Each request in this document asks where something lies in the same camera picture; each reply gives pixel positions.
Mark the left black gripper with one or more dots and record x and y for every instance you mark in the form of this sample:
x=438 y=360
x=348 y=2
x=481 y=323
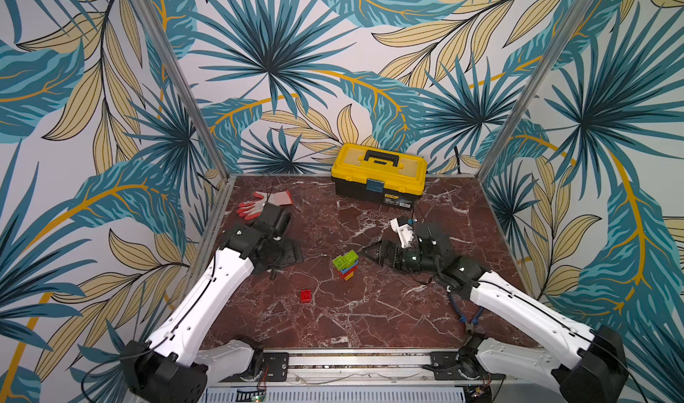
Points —
x=293 y=257

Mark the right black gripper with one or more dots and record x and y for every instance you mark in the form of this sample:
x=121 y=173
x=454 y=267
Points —
x=396 y=256

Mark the small green lego brick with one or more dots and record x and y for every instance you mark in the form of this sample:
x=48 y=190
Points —
x=350 y=258

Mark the long green lego brick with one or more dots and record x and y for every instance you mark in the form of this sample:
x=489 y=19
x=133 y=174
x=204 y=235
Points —
x=338 y=264

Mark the small red lego brick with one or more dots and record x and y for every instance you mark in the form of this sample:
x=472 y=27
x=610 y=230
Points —
x=306 y=296

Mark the blue lego brick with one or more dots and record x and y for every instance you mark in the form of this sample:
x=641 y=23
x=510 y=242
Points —
x=344 y=272

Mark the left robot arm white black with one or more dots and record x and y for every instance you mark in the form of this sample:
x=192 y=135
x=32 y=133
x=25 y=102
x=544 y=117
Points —
x=169 y=365

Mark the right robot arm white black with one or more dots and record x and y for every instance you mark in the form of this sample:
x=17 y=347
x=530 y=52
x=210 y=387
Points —
x=578 y=362

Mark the red white work glove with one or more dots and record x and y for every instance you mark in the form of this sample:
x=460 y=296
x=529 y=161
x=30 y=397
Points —
x=254 y=208

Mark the yellow black toolbox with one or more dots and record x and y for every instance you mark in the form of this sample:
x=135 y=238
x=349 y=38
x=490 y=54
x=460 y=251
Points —
x=379 y=176

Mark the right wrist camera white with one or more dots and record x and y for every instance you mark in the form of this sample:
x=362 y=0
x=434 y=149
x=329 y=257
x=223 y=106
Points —
x=403 y=227

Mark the aluminium front frame rail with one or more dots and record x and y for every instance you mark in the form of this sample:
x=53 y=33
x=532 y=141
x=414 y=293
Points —
x=375 y=375

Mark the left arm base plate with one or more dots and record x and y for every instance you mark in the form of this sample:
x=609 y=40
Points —
x=270 y=366

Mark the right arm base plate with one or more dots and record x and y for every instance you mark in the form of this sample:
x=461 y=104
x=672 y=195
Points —
x=451 y=365

